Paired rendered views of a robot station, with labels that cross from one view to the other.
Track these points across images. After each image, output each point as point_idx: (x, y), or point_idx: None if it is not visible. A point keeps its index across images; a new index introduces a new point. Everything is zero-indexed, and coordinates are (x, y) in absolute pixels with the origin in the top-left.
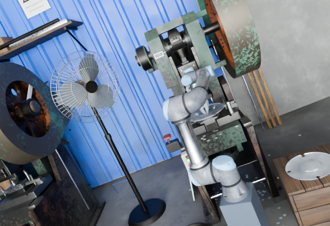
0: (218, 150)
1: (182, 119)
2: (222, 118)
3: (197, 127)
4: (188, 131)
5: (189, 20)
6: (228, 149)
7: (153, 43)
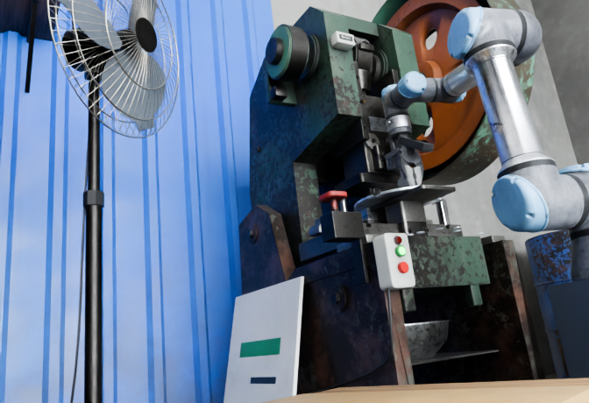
0: (436, 282)
1: (512, 42)
2: (433, 226)
3: (383, 224)
4: (517, 77)
5: (396, 30)
6: None
7: (334, 21)
